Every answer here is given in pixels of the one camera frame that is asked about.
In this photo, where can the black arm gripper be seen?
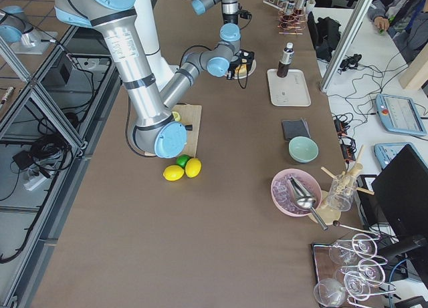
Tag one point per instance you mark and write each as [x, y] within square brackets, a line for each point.
[239, 68]

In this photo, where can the glazed twisted ring donut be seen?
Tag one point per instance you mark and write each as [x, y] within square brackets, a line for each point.
[241, 69]

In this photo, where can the white round plate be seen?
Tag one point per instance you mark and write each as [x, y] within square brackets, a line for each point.
[250, 65]

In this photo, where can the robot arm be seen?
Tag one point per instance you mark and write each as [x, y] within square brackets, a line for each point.
[129, 31]
[231, 10]

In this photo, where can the dark tea bottle on tray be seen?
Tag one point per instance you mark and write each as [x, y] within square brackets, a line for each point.
[285, 60]

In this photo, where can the cream rabbit tray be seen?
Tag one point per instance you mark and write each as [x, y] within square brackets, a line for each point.
[290, 91]

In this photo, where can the wooden cutting board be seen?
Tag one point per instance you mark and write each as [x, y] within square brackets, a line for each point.
[192, 121]

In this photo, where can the half lemon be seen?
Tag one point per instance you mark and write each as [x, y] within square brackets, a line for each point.
[176, 116]

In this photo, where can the dark grey folded cloth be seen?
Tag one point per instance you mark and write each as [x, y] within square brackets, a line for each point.
[295, 128]

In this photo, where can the tea bottle in rack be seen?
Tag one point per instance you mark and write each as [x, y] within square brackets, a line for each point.
[289, 8]
[299, 8]

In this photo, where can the green lime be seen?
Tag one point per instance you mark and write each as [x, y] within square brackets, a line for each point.
[182, 160]

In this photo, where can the yellow lemon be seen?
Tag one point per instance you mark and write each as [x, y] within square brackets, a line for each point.
[173, 172]
[193, 167]

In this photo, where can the mint green bowl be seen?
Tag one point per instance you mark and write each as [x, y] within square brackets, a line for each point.
[303, 149]

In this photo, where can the pink bowl with ice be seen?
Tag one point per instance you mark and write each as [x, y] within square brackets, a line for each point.
[283, 196]

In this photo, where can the metal ice scoop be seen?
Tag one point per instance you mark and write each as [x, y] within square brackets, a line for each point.
[305, 200]

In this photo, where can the clear glass mug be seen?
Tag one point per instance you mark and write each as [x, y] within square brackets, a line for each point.
[341, 194]

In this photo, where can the round wooden stand base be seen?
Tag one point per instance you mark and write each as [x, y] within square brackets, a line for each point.
[328, 214]

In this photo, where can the blue teach pendant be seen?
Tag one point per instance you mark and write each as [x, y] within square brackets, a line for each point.
[399, 114]
[385, 152]

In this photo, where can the black monitor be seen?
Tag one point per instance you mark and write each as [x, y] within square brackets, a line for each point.
[401, 191]

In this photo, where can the wine glass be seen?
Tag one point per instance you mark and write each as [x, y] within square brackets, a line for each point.
[356, 286]
[372, 272]
[364, 246]
[342, 253]

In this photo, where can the copper wire bottle rack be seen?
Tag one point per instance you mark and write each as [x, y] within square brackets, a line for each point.
[291, 22]

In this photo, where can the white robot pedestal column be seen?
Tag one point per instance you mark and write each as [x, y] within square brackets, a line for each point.
[146, 29]

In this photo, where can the aluminium frame post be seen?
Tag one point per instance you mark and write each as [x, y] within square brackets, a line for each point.
[346, 39]

